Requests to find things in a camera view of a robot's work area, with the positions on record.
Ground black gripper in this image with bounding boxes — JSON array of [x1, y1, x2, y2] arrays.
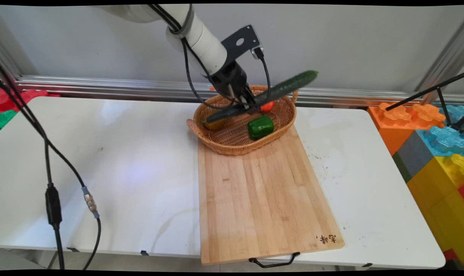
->
[[209, 61, 258, 115]]

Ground aluminium rail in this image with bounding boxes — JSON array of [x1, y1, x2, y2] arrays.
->
[[15, 75, 464, 108]]

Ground yellow bell pepper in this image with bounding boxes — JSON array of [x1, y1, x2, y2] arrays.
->
[[201, 117, 228, 131]]

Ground green bell pepper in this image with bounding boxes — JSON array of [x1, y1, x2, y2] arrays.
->
[[248, 116, 275, 140]]

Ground long dark green cucumber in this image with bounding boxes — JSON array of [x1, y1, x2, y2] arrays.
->
[[205, 70, 319, 124]]

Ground blue foam block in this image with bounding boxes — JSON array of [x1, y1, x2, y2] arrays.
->
[[416, 104, 464, 158]]

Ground bamboo cutting board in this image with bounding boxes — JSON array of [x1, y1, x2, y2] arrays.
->
[[198, 125, 346, 268]]

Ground slanted aluminium frame post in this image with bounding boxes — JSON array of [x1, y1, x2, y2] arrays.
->
[[414, 18, 464, 105]]

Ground cable with black inline block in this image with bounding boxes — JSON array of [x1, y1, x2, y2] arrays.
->
[[0, 79, 66, 270]]

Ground orange foam block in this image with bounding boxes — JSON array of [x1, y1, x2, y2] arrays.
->
[[367, 102, 446, 156]]

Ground black tripod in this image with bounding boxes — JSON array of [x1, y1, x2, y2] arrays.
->
[[385, 73, 464, 133]]

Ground black camera usb cable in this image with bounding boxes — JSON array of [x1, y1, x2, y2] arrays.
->
[[255, 47, 272, 98]]

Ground grey foam block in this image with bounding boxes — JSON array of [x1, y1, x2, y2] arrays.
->
[[392, 131, 434, 183]]

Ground woven wicker basket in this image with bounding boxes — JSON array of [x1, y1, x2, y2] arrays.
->
[[186, 85, 298, 156]]

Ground cable with metal connector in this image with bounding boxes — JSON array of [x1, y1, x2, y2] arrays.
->
[[0, 63, 102, 270]]

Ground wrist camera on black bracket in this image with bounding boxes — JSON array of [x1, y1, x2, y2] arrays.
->
[[221, 25, 265, 62]]

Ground green foam mat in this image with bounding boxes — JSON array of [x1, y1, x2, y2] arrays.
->
[[0, 110, 18, 131]]

